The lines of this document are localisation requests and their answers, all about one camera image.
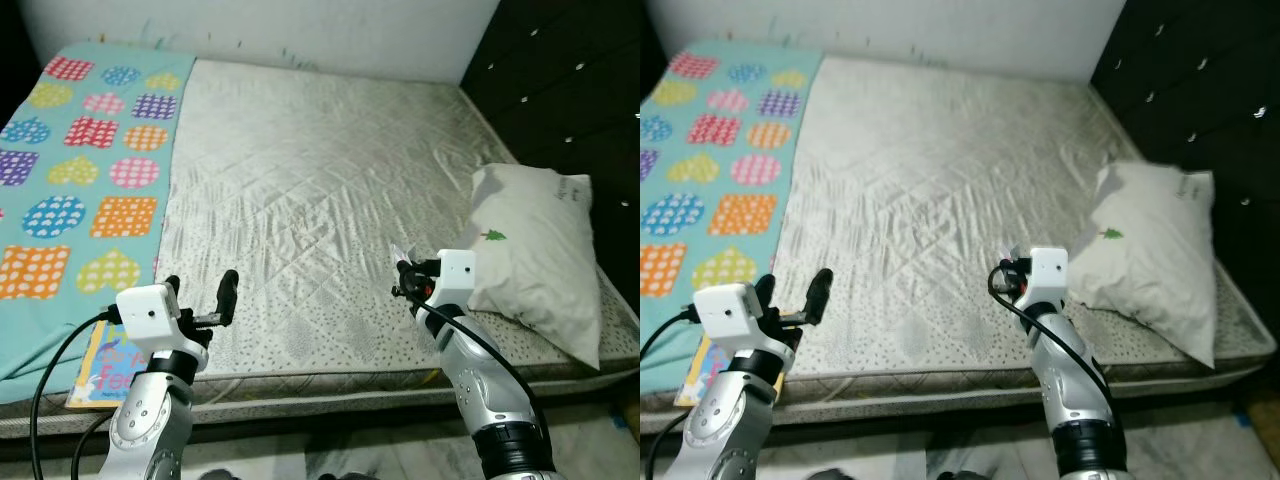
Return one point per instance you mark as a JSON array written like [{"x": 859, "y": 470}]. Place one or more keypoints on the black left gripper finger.
[
  {"x": 819, "y": 295},
  {"x": 228, "y": 295},
  {"x": 765, "y": 286},
  {"x": 172, "y": 284}
]

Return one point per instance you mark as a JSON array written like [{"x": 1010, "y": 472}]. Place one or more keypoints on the yellow blue children's book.
[
  {"x": 95, "y": 380},
  {"x": 700, "y": 375}
]

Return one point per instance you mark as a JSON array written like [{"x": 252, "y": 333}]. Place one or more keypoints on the white pillow green tree print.
[
  {"x": 530, "y": 260},
  {"x": 1150, "y": 260}
]

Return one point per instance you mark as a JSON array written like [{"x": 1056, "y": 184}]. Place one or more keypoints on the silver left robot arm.
[
  {"x": 735, "y": 420},
  {"x": 150, "y": 420}
]

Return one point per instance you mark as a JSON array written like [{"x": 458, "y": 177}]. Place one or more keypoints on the grey quilted mattress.
[
  {"x": 930, "y": 200},
  {"x": 300, "y": 200}
]

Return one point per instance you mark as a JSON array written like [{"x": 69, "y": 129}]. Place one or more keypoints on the teal blanket coloured hearts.
[
  {"x": 690, "y": 170},
  {"x": 60, "y": 200}
]

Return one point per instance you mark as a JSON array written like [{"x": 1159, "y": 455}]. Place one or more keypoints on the blue tape strip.
[
  {"x": 1246, "y": 419},
  {"x": 618, "y": 423}
]

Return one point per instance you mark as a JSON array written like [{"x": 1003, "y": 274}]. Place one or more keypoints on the black tufted bed headboard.
[
  {"x": 1200, "y": 80},
  {"x": 570, "y": 80}
]

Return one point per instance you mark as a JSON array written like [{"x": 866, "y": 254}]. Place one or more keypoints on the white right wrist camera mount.
[
  {"x": 1045, "y": 278},
  {"x": 455, "y": 280}
]

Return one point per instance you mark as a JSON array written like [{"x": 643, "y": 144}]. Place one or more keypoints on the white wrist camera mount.
[
  {"x": 455, "y": 280},
  {"x": 1045, "y": 278},
  {"x": 145, "y": 315},
  {"x": 730, "y": 315}
]

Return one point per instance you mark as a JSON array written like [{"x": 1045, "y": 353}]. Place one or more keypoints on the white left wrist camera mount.
[
  {"x": 730, "y": 315},
  {"x": 145, "y": 315}
]

